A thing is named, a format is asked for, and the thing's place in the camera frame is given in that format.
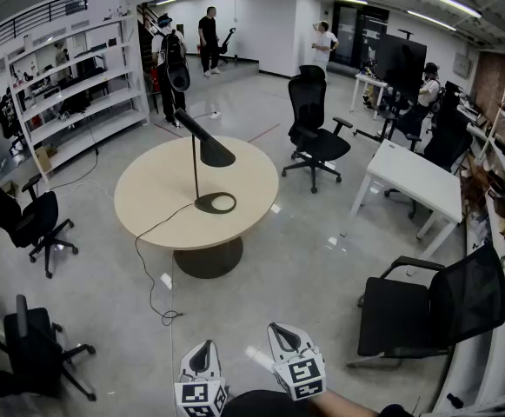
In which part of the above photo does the black office chair with headrest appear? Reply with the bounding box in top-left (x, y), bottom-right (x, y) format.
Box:
top-left (281, 64), bottom-right (354, 195)

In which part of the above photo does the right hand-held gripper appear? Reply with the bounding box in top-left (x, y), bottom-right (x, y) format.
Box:
top-left (267, 321), bottom-right (326, 402)

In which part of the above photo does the white rectangular table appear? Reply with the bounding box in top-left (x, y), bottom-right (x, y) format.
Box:
top-left (340, 139), bottom-right (464, 277)

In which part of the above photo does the black desk lamp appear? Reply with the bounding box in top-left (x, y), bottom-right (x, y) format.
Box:
top-left (172, 107), bottom-right (238, 215)

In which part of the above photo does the person's right forearm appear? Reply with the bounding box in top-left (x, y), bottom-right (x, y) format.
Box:
top-left (319, 387), bottom-right (382, 417)

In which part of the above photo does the black lamp power cable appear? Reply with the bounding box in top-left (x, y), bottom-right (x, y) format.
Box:
top-left (134, 202), bottom-right (197, 326)

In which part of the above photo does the person's black clothing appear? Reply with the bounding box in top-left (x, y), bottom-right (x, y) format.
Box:
top-left (220, 388), bottom-right (415, 417)

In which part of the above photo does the black floor cable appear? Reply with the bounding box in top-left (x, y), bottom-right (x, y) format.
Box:
top-left (50, 113), bottom-right (101, 191)

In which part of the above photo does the large black screen on stand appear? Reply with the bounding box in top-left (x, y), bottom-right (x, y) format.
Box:
top-left (354, 28), bottom-right (429, 143)

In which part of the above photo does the black swivel office chair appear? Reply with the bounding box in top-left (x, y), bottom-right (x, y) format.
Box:
top-left (2, 294), bottom-right (98, 402)
top-left (0, 169), bottom-right (79, 280)

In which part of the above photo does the white open shelf unit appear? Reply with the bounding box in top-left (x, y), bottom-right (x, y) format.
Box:
top-left (3, 13), bottom-right (151, 182)

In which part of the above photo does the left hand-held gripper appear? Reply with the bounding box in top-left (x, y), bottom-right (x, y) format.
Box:
top-left (174, 340), bottom-right (229, 417)

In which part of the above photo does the black backpack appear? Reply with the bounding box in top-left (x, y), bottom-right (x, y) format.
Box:
top-left (161, 30), bottom-right (191, 93)

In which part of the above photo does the white floor cable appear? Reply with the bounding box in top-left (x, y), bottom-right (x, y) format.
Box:
top-left (50, 178), bottom-right (116, 202)

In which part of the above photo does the black balcony railing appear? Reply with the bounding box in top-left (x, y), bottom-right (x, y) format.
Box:
top-left (0, 0), bottom-right (89, 64)

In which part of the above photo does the small white side table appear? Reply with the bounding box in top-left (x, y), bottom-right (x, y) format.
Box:
top-left (349, 71), bottom-right (389, 119)

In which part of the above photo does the black mesh visitor chair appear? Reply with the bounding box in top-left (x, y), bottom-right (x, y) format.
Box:
top-left (346, 243), bottom-right (505, 369)

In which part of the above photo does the dark glass door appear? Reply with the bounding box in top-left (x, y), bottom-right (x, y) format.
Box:
top-left (333, 2), bottom-right (390, 72)

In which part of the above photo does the black handheld device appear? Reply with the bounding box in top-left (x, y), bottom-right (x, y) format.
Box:
top-left (218, 26), bottom-right (237, 67)

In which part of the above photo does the round beige table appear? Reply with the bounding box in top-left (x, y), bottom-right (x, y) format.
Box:
top-left (113, 135), bottom-right (280, 280)

